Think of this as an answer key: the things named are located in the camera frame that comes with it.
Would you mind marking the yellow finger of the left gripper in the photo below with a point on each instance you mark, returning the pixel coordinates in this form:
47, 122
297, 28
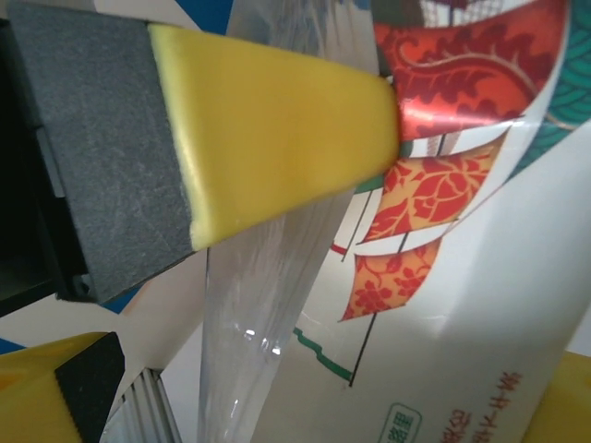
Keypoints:
254, 138

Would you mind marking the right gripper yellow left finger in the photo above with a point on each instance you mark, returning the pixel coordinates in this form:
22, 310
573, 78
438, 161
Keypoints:
27, 406

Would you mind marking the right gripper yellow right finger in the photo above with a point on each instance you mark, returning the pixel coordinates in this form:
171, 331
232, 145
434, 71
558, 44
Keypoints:
572, 406

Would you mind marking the white label square bottle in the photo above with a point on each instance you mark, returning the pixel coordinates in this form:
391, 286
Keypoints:
438, 300

